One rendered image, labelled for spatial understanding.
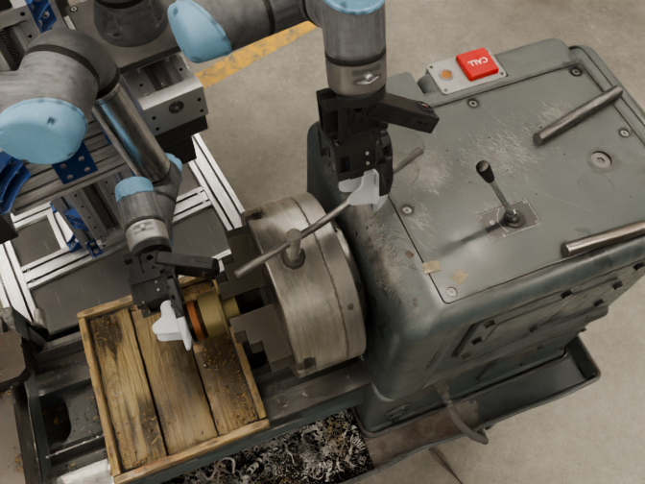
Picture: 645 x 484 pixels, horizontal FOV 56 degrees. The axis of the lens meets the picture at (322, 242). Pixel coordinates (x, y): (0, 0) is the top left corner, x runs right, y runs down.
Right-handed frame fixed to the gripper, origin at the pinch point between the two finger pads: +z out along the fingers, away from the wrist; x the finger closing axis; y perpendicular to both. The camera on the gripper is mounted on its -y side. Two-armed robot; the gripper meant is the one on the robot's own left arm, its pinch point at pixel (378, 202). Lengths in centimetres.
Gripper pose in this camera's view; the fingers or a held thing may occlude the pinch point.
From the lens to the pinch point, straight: 92.1
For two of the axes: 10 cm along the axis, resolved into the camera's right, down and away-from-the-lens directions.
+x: 3.5, 6.1, -7.1
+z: 1.0, 7.3, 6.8
